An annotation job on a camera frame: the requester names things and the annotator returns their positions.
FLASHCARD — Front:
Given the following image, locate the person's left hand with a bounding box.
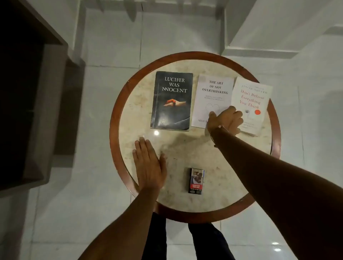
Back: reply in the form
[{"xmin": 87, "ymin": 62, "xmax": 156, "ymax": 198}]
[{"xmin": 132, "ymin": 137, "xmax": 168, "ymax": 192}]

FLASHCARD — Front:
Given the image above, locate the person's right leg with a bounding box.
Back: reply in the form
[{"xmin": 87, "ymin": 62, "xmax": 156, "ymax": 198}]
[{"xmin": 187, "ymin": 222, "xmax": 236, "ymax": 260}]

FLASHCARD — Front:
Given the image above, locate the thin string wrist bracelet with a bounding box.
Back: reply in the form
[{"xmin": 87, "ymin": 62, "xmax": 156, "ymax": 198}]
[{"xmin": 210, "ymin": 125, "xmax": 230, "ymax": 148}]

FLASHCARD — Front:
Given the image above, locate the person's left leg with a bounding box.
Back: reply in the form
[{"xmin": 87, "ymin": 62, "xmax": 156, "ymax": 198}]
[{"xmin": 141, "ymin": 211, "xmax": 167, "ymax": 260}]

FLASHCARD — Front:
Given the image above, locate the white book black print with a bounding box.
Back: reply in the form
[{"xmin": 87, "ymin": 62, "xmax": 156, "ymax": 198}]
[{"xmin": 191, "ymin": 74, "xmax": 235, "ymax": 130}]

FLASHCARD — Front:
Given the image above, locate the person's left forearm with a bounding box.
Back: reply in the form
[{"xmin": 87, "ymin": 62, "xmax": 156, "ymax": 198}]
[{"xmin": 78, "ymin": 187, "xmax": 161, "ymax": 260}]

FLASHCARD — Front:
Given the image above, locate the round marble table wooden rim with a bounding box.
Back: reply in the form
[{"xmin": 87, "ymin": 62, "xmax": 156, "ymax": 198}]
[{"xmin": 109, "ymin": 51, "xmax": 282, "ymax": 224}]

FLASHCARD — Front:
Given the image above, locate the dark wooden cabinet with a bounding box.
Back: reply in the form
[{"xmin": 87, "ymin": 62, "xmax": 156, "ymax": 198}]
[{"xmin": 0, "ymin": 0, "xmax": 69, "ymax": 199}]

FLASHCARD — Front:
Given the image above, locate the person's leg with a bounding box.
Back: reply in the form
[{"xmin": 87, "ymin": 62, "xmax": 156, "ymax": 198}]
[
  {"xmin": 187, "ymin": 222, "xmax": 236, "ymax": 260},
  {"xmin": 141, "ymin": 211, "xmax": 167, "ymax": 260}
]

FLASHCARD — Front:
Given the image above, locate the person's right hand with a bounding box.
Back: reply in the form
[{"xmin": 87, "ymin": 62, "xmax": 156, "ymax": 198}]
[{"xmin": 206, "ymin": 106, "xmax": 244, "ymax": 136}]

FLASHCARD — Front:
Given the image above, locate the person's right forearm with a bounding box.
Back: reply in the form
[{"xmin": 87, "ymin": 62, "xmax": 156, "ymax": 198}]
[{"xmin": 210, "ymin": 126, "xmax": 343, "ymax": 260}]

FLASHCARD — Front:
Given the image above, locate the white book red print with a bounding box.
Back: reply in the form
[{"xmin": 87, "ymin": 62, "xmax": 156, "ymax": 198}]
[{"xmin": 230, "ymin": 77, "xmax": 274, "ymax": 136}]

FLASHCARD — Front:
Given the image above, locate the black paperback book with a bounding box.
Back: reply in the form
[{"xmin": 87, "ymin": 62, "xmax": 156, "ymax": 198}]
[{"xmin": 150, "ymin": 71, "xmax": 194, "ymax": 132}]

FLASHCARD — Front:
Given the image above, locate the cigarette pack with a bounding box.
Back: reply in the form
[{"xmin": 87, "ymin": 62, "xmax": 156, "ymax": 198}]
[{"xmin": 188, "ymin": 168, "xmax": 205, "ymax": 195}]

